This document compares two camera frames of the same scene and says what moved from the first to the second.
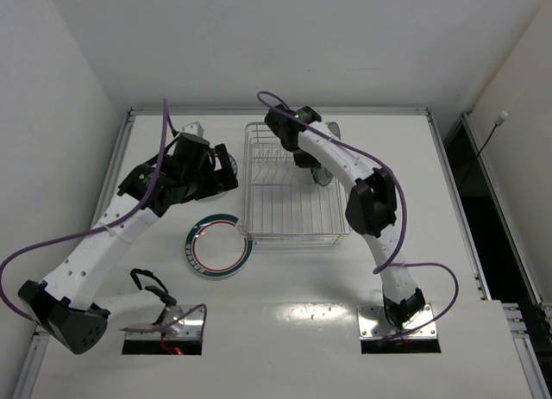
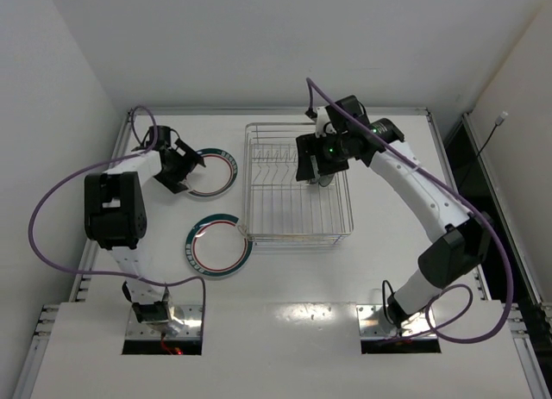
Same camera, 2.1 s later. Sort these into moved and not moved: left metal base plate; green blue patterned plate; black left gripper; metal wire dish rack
Moved: black left gripper
Not moved: green blue patterned plate; left metal base plate; metal wire dish rack
